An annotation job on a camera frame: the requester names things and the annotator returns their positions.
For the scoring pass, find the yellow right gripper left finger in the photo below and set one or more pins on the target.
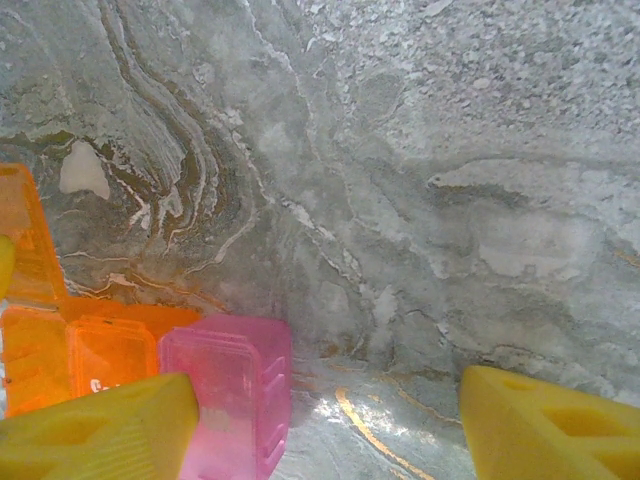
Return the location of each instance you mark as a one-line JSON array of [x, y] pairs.
[[100, 435]]

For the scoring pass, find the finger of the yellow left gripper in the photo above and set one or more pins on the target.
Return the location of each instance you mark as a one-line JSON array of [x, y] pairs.
[[5, 265]]

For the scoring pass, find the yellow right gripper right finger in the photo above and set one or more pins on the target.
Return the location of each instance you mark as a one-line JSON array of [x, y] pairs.
[[550, 430]]

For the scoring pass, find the orange translucent pill box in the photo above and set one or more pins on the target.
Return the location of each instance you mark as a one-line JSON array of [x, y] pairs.
[[100, 350]]

